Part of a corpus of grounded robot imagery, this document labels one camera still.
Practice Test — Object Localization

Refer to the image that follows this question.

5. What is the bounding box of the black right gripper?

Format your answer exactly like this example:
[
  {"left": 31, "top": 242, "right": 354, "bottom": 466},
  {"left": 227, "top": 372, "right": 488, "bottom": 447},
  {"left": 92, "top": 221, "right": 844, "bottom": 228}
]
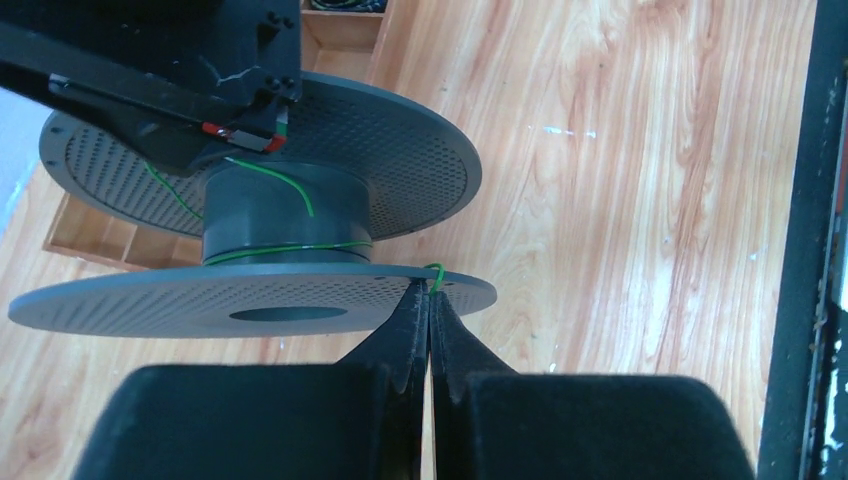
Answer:
[{"left": 1, "top": 1, "right": 302, "bottom": 176}]

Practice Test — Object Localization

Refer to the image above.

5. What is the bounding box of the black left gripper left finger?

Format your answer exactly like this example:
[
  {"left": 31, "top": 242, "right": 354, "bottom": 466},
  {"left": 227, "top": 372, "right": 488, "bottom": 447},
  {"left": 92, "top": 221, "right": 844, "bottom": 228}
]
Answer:
[{"left": 73, "top": 280, "right": 429, "bottom": 479}]

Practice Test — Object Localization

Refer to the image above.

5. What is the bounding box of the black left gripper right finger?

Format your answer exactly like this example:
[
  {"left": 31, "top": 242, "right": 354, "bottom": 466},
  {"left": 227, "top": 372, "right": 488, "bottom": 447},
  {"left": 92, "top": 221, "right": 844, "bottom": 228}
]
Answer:
[{"left": 429, "top": 293, "right": 754, "bottom": 479}]

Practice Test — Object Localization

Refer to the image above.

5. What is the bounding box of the green wire bundle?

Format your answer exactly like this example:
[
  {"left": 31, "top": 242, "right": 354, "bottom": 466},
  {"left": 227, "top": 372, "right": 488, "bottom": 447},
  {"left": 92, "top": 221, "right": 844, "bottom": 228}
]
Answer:
[{"left": 142, "top": 155, "right": 446, "bottom": 296}]

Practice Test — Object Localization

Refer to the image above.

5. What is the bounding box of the wooden compartment tray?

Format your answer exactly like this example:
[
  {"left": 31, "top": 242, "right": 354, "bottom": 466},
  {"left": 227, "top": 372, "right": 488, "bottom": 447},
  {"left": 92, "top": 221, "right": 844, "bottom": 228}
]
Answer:
[{"left": 43, "top": 1, "right": 419, "bottom": 271}]

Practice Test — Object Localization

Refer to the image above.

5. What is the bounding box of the green blue rolled tie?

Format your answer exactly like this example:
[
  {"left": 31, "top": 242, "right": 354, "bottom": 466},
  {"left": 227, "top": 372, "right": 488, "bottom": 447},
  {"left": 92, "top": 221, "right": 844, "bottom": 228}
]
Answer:
[{"left": 308, "top": 0, "right": 388, "bottom": 13}]

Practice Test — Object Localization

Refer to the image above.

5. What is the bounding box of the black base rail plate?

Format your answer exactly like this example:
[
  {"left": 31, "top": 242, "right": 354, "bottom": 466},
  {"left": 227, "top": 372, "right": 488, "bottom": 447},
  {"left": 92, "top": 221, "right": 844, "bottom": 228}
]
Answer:
[{"left": 757, "top": 1, "right": 847, "bottom": 479}]

